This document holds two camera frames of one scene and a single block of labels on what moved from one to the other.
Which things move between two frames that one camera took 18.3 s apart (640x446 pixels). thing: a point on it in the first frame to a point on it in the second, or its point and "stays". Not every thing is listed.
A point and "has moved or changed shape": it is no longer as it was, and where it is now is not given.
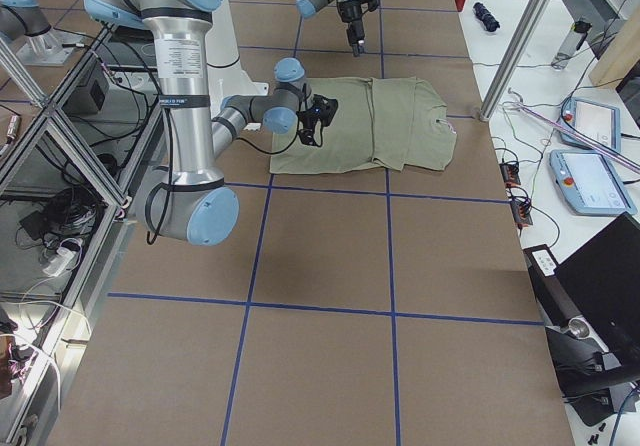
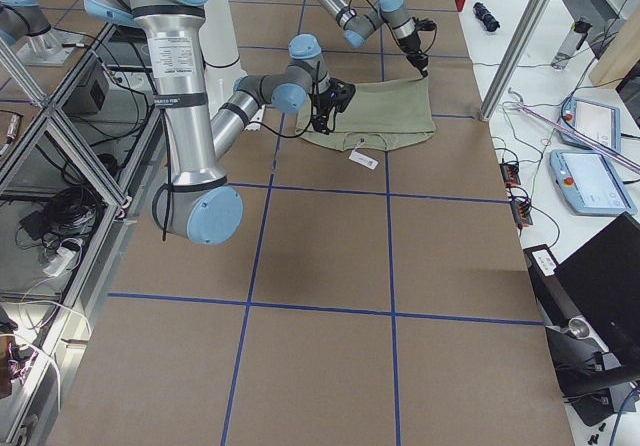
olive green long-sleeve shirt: (380, 123) has moved or changed shape
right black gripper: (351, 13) to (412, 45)
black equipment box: (88, 98) stays
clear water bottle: (571, 44) stays
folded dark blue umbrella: (488, 19) stays
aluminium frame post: (538, 4) stays
